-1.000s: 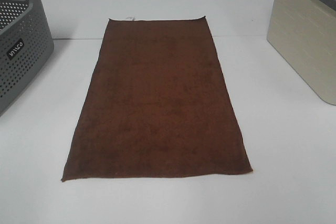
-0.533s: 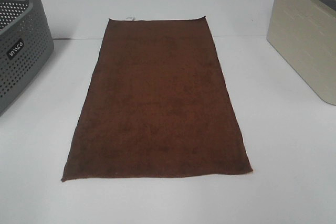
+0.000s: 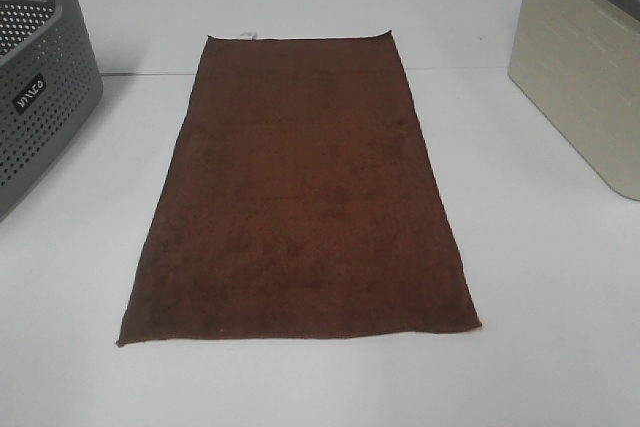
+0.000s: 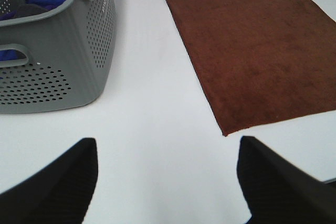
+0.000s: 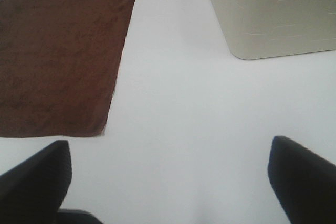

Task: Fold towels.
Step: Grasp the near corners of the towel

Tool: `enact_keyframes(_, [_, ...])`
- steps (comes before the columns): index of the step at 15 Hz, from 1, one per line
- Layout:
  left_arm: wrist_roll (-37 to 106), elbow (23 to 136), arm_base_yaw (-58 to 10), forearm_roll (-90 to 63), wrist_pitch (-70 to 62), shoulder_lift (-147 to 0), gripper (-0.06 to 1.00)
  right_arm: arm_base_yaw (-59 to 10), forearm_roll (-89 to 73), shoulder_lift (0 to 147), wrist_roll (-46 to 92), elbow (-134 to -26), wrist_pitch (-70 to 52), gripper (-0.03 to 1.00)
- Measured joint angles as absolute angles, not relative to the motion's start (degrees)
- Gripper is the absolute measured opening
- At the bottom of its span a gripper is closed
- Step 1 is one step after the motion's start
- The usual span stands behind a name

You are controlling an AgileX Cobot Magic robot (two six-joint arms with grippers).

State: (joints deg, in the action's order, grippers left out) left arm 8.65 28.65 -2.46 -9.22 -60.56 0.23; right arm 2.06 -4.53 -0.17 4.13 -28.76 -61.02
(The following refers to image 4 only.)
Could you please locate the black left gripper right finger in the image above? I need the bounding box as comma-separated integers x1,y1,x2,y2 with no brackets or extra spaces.
237,136,335,223

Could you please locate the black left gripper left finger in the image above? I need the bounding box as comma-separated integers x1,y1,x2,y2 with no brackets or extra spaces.
1,138,98,223

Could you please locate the brown towel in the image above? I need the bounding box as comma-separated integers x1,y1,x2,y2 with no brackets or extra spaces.
166,0,335,135

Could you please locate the grey perforated plastic basket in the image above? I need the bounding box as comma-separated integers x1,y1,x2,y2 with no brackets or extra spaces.
1,0,116,114

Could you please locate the dark grey cloth in basket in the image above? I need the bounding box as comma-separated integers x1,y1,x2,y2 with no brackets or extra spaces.
14,4,48,18

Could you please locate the blue cloth in basket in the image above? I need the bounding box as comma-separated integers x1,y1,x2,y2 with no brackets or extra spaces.
0,0,69,62

